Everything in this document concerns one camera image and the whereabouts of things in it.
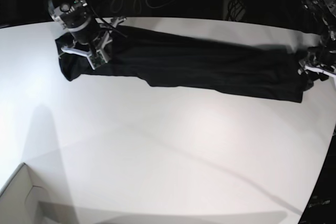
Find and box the black long-sleeve t-shirt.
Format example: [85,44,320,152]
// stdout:
[59,26,313,103]

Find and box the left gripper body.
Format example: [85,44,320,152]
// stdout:
[298,48,335,80]

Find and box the white cardboard box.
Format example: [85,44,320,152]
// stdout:
[0,163,79,224]

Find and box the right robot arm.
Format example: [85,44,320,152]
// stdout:
[48,0,126,69]

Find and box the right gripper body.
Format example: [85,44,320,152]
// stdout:
[57,16,127,61]

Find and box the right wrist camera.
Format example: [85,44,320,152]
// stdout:
[88,50,110,70]

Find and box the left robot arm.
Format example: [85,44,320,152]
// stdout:
[299,0,335,79]

